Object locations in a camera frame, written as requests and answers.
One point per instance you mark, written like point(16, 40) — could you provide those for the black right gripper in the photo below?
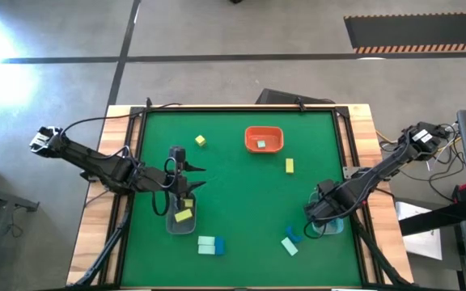
point(321, 209)

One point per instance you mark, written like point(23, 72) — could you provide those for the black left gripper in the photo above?
point(181, 184)

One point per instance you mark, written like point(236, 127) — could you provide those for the small yellow cube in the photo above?
point(200, 140)

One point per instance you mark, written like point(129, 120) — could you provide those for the blue arch block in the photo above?
point(293, 234)

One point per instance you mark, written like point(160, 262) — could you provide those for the mint rectangular block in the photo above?
point(206, 240)
point(289, 246)
point(206, 250)

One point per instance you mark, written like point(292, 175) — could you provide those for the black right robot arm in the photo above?
point(378, 171)

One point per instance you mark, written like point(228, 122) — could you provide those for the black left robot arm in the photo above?
point(103, 165)

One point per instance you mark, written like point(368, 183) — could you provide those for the light blue plastic bin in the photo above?
point(336, 226)

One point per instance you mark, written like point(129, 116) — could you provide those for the green table mat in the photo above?
point(241, 202)

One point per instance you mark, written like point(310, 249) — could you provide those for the clear left tray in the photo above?
point(176, 228)

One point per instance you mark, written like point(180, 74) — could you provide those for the black diagonal support strut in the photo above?
point(372, 250)
point(109, 246)

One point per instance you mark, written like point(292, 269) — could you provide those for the orange plastic bin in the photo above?
point(253, 147)

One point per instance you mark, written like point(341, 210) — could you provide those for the blue rectangular block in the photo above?
point(219, 245)

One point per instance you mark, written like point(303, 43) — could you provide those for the small mint cube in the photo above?
point(261, 144)

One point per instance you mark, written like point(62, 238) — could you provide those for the white paper sheet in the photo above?
point(419, 242)

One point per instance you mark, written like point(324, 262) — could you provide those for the black cart leg bar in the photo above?
point(435, 218)

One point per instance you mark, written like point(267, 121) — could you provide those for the black hazard-striped floor mat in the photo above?
point(419, 32)

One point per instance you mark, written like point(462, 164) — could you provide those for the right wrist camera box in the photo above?
point(326, 186)

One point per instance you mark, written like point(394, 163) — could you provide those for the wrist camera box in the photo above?
point(177, 154)
point(326, 186)

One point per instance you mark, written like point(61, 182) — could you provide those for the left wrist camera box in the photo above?
point(177, 154)

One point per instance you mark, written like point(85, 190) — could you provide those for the black aluminium table frame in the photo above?
point(217, 108)

